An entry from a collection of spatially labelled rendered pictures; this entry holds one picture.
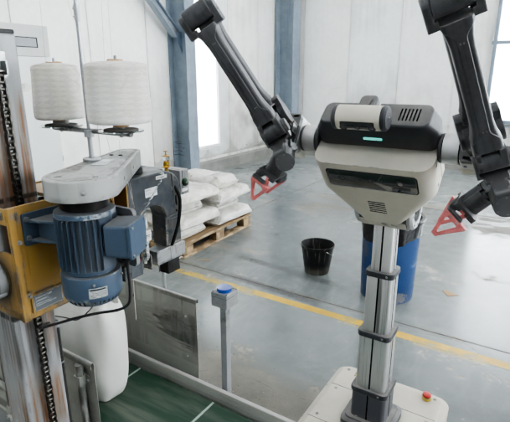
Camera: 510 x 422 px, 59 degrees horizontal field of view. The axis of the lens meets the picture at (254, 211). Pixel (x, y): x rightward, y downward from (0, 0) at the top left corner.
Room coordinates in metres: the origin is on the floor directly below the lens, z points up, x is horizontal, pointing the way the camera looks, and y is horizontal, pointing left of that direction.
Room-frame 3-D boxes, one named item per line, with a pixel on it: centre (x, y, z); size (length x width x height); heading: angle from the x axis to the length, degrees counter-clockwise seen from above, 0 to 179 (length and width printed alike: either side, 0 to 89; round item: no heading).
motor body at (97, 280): (1.10, 0.43, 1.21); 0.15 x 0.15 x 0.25
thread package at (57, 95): (1.37, 0.58, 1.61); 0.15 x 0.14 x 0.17; 57
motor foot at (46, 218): (1.12, 0.52, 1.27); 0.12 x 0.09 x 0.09; 147
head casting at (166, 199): (1.56, 0.46, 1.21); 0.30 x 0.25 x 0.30; 57
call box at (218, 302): (1.63, 0.12, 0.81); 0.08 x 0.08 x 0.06; 57
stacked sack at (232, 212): (4.86, 0.36, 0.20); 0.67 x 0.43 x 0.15; 147
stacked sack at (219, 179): (5.00, 0.55, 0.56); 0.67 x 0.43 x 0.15; 57
